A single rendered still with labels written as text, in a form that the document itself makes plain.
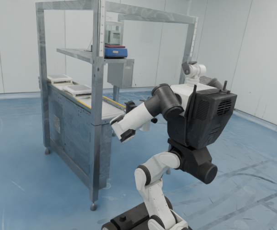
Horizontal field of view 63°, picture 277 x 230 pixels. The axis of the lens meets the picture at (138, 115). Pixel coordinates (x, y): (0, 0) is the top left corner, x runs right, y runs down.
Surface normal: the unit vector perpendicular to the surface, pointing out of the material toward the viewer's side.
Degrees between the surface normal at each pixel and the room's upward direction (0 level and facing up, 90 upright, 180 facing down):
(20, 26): 90
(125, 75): 90
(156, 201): 47
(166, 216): 34
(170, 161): 90
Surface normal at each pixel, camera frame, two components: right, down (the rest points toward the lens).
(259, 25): -0.86, 0.10
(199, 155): 0.52, -0.43
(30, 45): 0.49, 0.36
